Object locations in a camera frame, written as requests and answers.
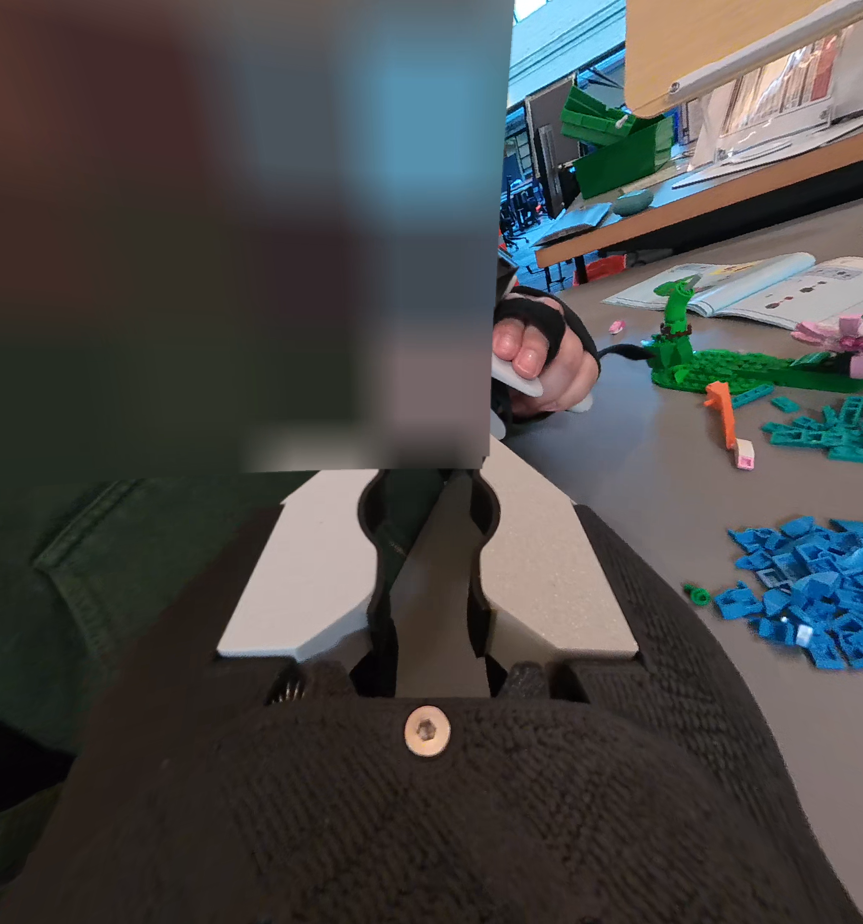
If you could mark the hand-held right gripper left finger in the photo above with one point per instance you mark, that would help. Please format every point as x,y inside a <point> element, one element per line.
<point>301,570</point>

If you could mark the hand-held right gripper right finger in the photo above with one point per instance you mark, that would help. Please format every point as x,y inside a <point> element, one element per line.
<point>547,570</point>

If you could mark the small green lego piece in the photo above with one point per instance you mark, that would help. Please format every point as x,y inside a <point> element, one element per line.
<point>697,594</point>

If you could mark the green lego plant model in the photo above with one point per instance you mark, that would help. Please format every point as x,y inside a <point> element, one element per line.
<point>720,368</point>

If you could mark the blue lego strip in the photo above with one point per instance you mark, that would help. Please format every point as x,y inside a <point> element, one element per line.
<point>752,395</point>

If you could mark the pile of blue lego pieces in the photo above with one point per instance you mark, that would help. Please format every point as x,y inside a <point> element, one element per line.
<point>825,592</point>

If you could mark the pile of teal lego pieces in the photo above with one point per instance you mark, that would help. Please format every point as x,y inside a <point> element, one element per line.
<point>846,433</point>

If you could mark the pink lego flower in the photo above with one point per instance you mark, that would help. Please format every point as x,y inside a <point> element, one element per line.
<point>853,339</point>

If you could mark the person's left hand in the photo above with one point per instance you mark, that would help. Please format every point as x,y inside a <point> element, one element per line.
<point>565,382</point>

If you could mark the person's green clothing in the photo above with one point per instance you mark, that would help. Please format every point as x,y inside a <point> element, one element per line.
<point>113,577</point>

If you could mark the orange brick separator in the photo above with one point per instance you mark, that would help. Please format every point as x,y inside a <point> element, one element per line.
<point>721,411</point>

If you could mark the grey-green round object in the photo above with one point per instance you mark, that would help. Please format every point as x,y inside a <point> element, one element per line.
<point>632,203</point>

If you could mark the green plastic bins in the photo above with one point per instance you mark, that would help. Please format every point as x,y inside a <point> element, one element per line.
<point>612,151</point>

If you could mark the wooden side table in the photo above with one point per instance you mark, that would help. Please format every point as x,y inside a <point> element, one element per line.
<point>698,209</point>

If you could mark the open instruction booklet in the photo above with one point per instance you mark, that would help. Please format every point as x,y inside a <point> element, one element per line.
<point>770,285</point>

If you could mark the white papers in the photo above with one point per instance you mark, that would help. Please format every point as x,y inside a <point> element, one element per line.
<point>727,170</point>

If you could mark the light wooden board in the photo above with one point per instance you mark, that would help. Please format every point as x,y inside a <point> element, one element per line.
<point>691,50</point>

